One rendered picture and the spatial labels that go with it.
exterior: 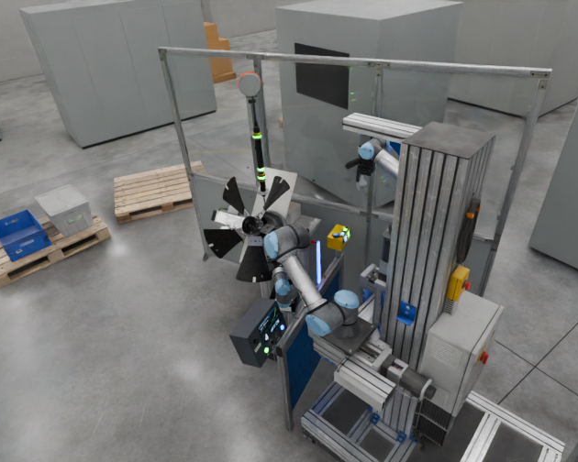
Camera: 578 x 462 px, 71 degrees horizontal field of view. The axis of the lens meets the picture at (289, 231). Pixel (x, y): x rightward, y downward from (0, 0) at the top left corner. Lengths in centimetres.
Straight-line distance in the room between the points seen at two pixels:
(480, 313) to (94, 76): 669
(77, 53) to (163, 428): 579
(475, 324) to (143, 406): 233
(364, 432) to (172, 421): 131
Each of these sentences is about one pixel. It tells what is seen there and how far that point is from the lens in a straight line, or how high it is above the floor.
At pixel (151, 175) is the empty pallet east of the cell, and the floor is 13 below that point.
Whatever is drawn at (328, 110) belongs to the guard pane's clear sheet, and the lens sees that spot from 282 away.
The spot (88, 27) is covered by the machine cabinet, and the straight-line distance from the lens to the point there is 745.
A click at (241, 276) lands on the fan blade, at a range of 255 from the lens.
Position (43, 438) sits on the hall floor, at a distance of 351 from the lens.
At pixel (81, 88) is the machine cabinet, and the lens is 753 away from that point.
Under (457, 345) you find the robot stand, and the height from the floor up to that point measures 123.
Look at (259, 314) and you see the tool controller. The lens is 192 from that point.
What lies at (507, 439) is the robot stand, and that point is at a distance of 295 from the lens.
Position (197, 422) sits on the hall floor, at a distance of 314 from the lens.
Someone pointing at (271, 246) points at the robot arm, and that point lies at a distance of 189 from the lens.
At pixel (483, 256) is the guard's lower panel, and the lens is 302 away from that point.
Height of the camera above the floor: 264
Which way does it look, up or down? 35 degrees down
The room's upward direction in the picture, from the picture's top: 4 degrees counter-clockwise
